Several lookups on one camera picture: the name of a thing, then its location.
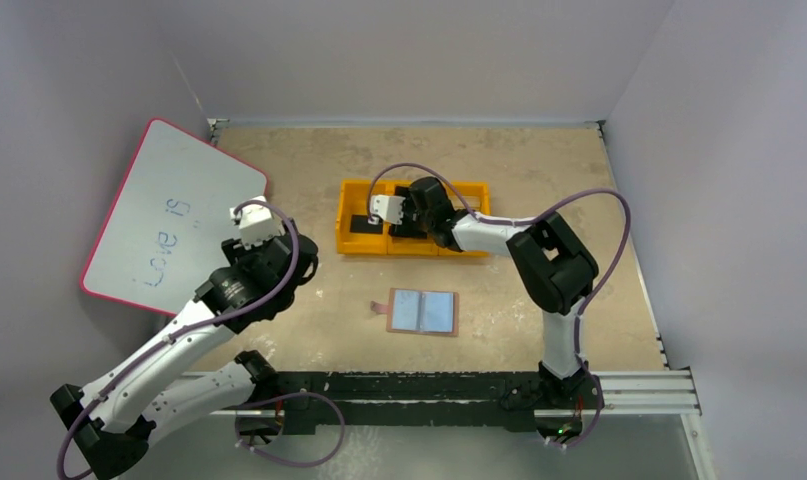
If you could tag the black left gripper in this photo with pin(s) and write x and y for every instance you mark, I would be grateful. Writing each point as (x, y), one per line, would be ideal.
(270, 258)

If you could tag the brown leather card holder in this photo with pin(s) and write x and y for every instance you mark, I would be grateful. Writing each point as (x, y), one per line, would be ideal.
(420, 312)

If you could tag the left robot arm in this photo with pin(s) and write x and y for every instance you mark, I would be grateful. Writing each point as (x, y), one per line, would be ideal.
(115, 419)

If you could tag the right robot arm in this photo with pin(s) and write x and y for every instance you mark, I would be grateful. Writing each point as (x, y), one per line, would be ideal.
(555, 267)

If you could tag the black card in bin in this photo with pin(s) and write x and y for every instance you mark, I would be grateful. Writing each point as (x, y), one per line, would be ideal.
(361, 224)

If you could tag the yellow middle bin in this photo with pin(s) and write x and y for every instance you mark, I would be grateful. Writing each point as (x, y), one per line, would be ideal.
(410, 246)

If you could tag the yellow bin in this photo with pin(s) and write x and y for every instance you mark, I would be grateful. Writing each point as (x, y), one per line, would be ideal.
(477, 196)
(410, 246)
(353, 197)

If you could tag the yellow right bin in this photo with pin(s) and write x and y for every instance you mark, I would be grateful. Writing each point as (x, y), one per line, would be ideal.
(477, 196)

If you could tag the yellow left bin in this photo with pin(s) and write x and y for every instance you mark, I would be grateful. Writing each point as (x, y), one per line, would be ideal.
(353, 197)

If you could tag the pink framed whiteboard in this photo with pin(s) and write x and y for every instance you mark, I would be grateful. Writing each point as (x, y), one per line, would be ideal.
(162, 237)

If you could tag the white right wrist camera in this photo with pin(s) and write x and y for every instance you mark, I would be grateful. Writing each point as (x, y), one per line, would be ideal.
(387, 209)

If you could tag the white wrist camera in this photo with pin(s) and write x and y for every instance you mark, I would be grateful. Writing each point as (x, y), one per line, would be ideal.
(387, 209)
(256, 225)

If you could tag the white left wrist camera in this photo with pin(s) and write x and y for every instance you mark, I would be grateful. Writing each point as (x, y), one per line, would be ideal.
(256, 225)

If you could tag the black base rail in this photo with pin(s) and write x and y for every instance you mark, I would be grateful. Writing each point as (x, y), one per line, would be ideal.
(515, 401)

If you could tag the aluminium frame rail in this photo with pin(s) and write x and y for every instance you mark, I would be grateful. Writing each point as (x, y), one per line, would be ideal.
(639, 393)

